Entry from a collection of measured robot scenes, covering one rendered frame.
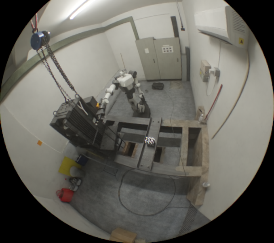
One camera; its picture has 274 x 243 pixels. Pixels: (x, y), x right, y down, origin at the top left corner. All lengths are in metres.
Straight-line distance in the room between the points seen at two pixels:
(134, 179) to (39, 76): 2.88
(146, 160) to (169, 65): 2.98
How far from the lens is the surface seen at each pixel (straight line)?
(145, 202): 2.17
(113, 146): 1.45
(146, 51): 3.38
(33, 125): 2.31
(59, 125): 1.41
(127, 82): 1.69
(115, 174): 2.32
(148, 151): 1.49
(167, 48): 3.27
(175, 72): 3.58
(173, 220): 2.30
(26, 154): 2.42
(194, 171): 1.47
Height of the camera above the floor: 2.08
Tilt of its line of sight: 43 degrees down
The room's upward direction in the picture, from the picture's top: 22 degrees counter-clockwise
